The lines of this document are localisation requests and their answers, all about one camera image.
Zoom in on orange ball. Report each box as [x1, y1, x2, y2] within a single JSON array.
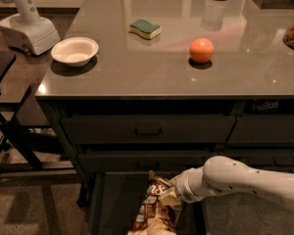
[[189, 38, 215, 63]]

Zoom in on dark top left drawer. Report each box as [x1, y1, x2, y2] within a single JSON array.
[[61, 115, 235, 144]]

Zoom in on white bowl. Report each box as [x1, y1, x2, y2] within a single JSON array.
[[51, 37, 99, 68]]

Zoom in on brown sea salt chip bag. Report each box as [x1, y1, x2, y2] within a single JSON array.
[[126, 171, 182, 235]]

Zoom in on open bottom drawer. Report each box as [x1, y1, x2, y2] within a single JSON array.
[[87, 172, 211, 235]]

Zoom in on white robot base numbered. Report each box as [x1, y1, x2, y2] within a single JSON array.
[[0, 0, 60, 56]]

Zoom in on dark middle right drawer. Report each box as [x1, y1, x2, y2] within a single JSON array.
[[220, 149, 294, 172]]

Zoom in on dark middle left drawer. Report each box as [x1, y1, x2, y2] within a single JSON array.
[[77, 150, 209, 172]]

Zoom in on dark chip bag in drawer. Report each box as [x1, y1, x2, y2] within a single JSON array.
[[244, 99, 294, 115]]

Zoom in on dark metal side table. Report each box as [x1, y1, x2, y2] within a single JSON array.
[[0, 51, 76, 181]]

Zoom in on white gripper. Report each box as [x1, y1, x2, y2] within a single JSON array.
[[159, 168, 203, 206]]

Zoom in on dark drawer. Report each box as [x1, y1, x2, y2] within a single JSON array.
[[220, 149, 294, 172], [77, 150, 209, 172], [227, 115, 294, 147], [61, 115, 235, 144]]

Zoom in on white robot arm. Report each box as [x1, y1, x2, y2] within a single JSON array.
[[159, 156, 294, 211]]

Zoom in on green yellow sponge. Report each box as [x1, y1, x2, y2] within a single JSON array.
[[128, 20, 162, 40]]

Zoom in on dark top right drawer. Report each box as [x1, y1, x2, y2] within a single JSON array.
[[227, 115, 294, 147]]

